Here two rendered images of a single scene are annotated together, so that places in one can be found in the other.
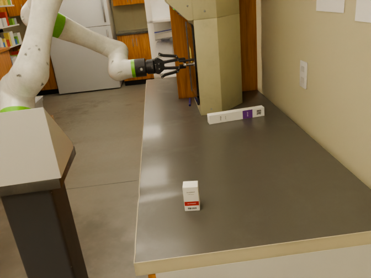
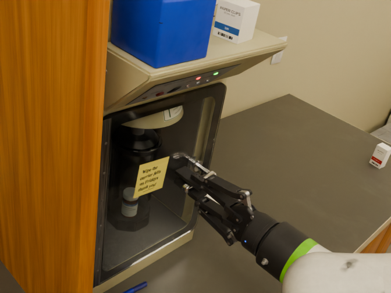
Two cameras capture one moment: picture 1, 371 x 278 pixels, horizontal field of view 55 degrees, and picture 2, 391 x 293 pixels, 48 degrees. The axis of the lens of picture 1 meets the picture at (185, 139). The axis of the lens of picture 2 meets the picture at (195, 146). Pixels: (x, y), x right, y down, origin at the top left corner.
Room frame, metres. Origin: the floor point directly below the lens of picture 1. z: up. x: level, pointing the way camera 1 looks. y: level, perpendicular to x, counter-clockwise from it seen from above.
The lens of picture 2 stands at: (2.39, 0.44, 1.74)
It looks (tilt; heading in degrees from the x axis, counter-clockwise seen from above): 32 degrees down; 222
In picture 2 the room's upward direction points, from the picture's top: 11 degrees clockwise
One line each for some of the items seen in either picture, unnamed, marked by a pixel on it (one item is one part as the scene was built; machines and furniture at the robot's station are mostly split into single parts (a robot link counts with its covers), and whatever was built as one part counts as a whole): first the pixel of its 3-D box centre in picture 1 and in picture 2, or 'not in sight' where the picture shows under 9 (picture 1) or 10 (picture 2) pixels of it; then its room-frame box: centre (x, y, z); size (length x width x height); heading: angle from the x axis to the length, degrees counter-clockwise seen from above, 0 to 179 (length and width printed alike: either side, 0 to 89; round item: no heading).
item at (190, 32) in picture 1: (192, 62); (158, 185); (1.90, -0.08, 1.19); 0.30 x 0.01 x 0.40; 3
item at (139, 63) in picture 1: (141, 67); (283, 249); (1.83, 0.19, 1.20); 0.12 x 0.06 x 0.09; 3
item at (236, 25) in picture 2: not in sight; (235, 19); (1.82, -0.03, 1.54); 0.05 x 0.05 x 0.06; 11
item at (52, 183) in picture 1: (28, 170); not in sight; (1.33, 0.65, 0.92); 0.32 x 0.32 x 0.04; 4
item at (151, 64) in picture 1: (155, 65); (249, 226); (1.84, 0.12, 1.20); 0.09 x 0.07 x 0.08; 93
